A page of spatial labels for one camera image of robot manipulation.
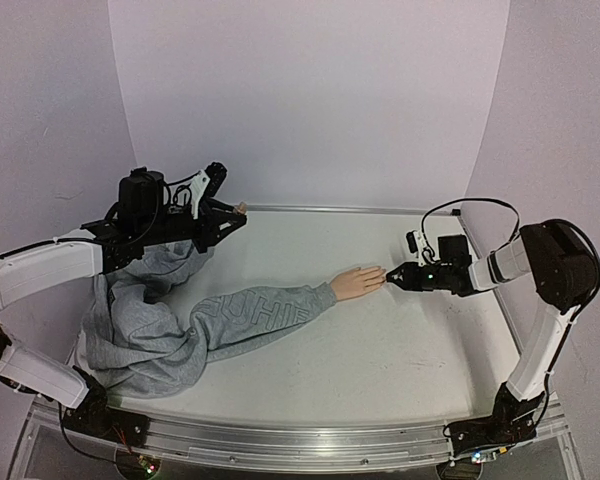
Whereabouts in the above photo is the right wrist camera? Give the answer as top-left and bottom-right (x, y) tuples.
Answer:
(405, 230), (436, 266)

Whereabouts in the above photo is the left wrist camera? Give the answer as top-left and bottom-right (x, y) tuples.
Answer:
(188, 162), (227, 220)

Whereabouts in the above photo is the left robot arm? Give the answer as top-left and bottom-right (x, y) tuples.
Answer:
(0, 162), (247, 437)

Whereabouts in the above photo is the grey hoodie sweatshirt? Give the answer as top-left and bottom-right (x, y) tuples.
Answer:
(82, 241), (336, 398)

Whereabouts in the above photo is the mannequin hand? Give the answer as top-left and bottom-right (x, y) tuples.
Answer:
(330, 266), (386, 302)

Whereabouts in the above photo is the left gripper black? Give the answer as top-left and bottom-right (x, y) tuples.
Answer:
(139, 200), (248, 253)

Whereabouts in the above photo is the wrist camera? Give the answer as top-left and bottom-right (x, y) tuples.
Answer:
(188, 162), (227, 220)
(405, 230), (436, 266)

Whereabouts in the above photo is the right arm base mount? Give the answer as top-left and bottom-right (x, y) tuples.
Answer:
(443, 382), (548, 457)

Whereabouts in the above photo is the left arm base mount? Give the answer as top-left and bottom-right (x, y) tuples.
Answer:
(59, 366), (150, 452)

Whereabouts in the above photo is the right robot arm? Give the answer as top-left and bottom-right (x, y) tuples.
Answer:
(386, 219), (600, 402)

